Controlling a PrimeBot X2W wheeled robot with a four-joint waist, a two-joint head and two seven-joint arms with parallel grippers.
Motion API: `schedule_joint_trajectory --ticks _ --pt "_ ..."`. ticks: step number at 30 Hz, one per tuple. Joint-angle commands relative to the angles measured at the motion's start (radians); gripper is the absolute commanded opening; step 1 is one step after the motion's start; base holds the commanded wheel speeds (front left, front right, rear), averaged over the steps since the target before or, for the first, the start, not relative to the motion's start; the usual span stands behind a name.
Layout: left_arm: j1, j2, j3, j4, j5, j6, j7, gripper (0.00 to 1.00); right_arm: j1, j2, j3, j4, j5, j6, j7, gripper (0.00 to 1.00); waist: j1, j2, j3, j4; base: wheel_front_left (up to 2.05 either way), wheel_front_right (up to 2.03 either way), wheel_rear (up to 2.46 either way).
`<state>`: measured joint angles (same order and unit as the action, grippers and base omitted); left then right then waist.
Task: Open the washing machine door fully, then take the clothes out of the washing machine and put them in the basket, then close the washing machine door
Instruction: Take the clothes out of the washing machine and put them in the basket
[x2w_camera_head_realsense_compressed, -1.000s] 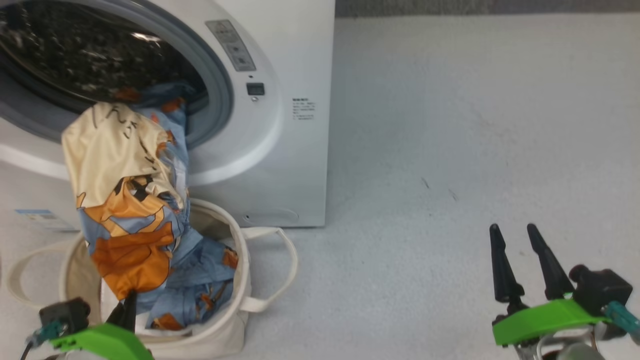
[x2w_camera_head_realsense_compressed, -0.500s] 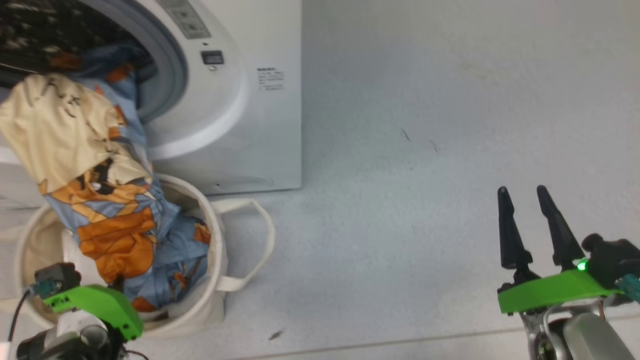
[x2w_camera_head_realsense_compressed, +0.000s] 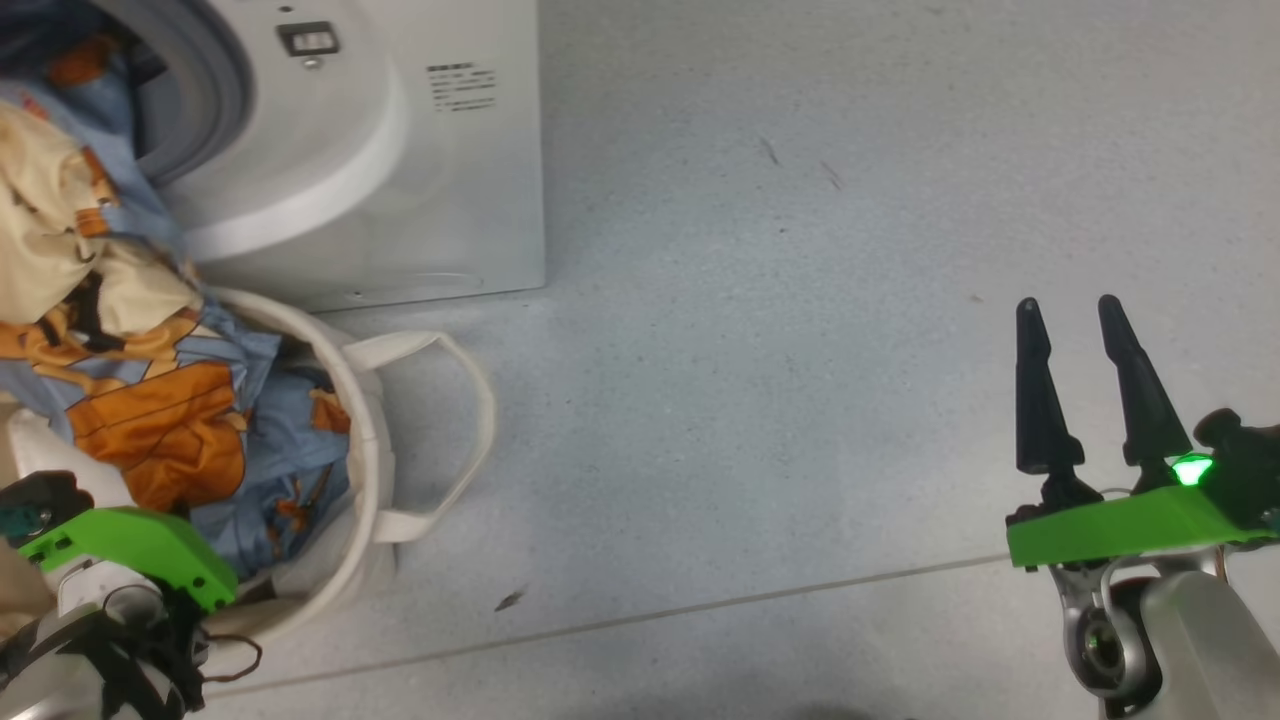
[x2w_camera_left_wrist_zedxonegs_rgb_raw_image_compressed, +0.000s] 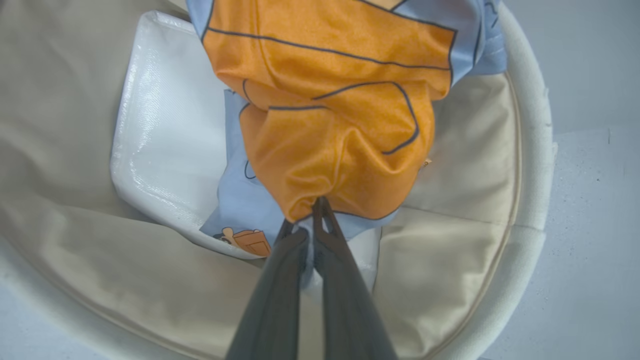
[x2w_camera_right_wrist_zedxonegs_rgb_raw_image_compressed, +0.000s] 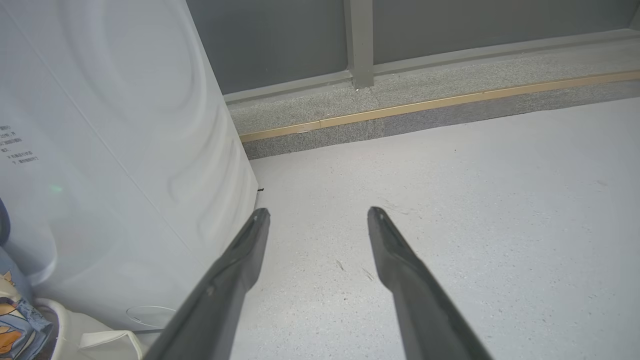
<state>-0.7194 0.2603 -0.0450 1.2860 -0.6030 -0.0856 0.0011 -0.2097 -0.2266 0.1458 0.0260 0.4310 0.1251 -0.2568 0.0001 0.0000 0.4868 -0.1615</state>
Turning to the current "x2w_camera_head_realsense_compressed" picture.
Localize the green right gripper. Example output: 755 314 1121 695
1007 293 1280 569

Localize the cream fabric laundry basket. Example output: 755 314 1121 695
180 285 498 646

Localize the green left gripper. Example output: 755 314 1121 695
18 507 239 613

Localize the blue orange cream printed garment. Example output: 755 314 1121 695
0 0 356 581

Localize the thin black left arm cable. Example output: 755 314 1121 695
95 600 264 720

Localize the grey rubber door gasket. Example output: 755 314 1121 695
100 0 256 186

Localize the white front-loading washing machine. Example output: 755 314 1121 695
0 0 546 313

